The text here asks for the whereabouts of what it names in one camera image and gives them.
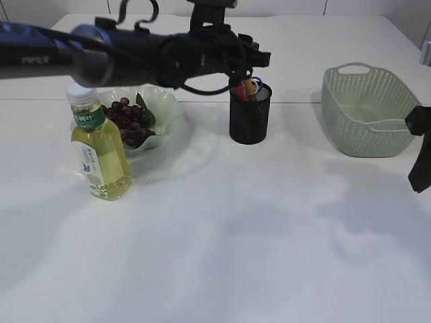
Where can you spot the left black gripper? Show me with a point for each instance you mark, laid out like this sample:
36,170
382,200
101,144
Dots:
209,47

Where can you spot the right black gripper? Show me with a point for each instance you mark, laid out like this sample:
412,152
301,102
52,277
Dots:
418,122

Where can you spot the gold glitter marker pen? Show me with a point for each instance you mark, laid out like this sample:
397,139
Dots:
250,90

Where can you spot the red marker pen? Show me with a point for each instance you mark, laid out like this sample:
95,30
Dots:
241,93

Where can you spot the blue scissors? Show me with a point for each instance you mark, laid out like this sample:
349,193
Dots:
257,84

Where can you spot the dark red grape bunch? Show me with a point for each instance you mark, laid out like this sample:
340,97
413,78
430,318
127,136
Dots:
135,121

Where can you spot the jasmine tea bottle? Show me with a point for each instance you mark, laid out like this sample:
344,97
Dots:
97,143

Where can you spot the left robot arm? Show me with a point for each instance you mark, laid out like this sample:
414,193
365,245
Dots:
104,55

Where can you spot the light green wavy plate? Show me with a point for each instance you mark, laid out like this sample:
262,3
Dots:
164,106

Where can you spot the black mesh pen holder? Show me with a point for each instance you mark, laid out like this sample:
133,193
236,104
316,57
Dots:
248,120

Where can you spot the green woven plastic basket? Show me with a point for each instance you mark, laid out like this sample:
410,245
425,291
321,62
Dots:
365,113

